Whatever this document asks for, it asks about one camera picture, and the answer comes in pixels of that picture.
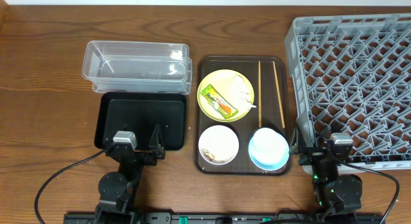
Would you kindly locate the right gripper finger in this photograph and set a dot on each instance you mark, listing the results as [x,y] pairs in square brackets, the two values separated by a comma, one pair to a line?
[294,145]
[323,132]

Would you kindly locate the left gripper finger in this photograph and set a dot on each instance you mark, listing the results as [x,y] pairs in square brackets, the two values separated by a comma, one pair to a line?
[155,143]
[111,130]

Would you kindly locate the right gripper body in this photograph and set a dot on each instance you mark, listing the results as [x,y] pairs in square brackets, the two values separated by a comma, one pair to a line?
[315,154]

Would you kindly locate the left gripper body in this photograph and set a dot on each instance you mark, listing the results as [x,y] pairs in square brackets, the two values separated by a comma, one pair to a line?
[141,154]

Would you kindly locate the white cup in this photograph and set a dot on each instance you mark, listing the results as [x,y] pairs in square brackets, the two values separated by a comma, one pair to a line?
[265,143]

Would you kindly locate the rice and food scraps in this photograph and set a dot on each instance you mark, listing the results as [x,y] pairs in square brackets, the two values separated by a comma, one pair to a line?
[217,155]

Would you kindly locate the white bowl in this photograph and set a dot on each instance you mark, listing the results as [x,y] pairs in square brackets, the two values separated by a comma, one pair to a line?
[219,136]

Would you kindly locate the white tissue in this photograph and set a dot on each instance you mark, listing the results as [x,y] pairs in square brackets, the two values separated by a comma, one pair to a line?
[239,89]

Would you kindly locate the green snack wrapper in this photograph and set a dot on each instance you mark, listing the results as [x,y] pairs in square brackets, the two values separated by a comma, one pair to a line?
[218,102]

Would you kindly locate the wooden chopstick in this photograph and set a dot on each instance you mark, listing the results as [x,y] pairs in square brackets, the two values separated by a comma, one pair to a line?
[259,96]
[279,96]

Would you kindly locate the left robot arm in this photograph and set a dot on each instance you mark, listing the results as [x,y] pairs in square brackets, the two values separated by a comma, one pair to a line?
[118,189]

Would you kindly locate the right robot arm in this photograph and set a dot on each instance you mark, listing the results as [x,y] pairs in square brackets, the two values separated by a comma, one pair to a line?
[339,195]

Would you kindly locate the black waste tray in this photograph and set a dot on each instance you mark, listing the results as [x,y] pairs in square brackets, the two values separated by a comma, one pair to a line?
[141,112]

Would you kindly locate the grey dishwasher rack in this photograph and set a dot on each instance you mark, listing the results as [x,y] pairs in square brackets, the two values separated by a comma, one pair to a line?
[354,71]

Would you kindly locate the light blue bowl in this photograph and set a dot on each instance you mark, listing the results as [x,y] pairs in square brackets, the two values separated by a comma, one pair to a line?
[271,167]

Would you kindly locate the dark brown serving tray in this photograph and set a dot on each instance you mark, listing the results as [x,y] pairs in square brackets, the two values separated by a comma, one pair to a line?
[245,127]

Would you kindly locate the clear plastic bin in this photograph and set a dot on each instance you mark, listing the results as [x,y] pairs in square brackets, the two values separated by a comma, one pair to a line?
[138,67]

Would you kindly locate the yellow plate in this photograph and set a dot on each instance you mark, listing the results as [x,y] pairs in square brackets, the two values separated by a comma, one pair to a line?
[221,80]

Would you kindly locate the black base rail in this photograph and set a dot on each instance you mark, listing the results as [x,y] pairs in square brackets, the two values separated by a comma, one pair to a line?
[164,217]

